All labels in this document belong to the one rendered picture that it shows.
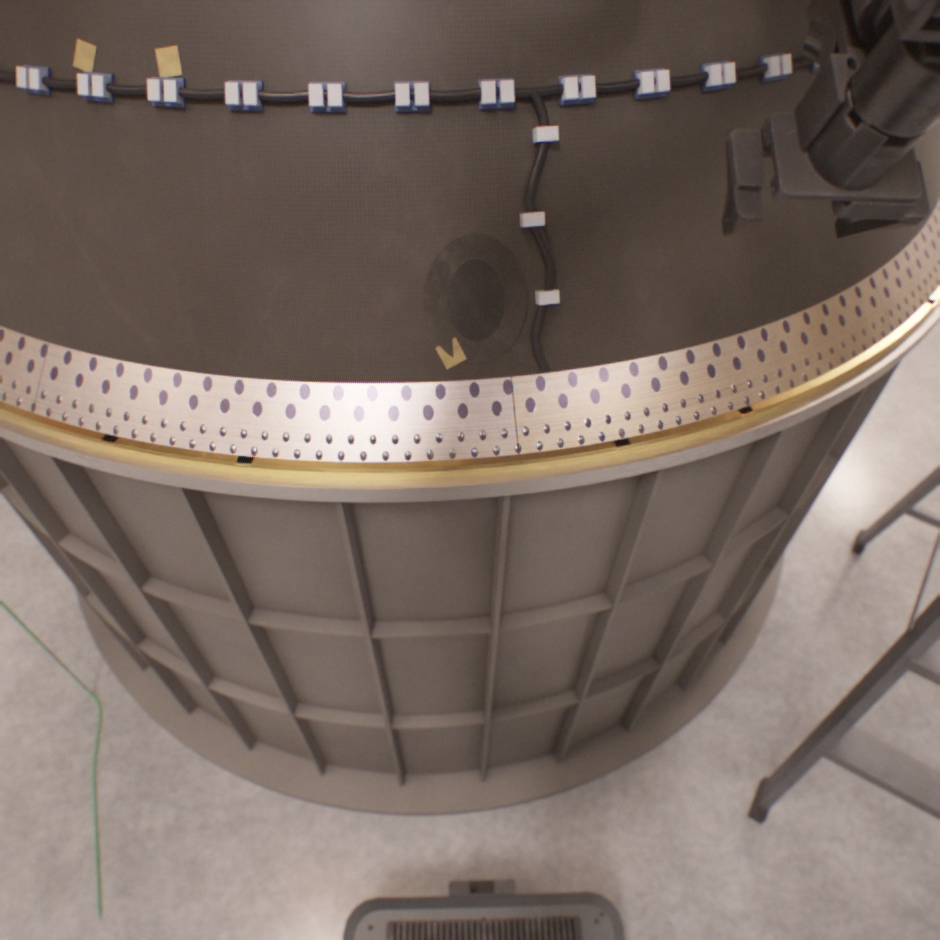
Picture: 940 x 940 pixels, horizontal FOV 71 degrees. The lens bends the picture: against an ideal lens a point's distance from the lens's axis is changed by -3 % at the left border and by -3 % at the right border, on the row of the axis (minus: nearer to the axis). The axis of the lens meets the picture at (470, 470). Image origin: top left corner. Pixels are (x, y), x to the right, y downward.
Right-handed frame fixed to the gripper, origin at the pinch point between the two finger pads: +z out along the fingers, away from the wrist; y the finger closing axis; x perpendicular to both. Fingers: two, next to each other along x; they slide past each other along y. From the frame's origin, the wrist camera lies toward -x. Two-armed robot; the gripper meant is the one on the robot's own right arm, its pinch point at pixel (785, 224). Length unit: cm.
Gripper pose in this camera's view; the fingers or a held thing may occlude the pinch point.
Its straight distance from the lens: 63.1
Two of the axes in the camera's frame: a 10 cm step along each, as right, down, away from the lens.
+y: -10.0, 0.1, -0.2
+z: -0.2, 1.9, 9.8
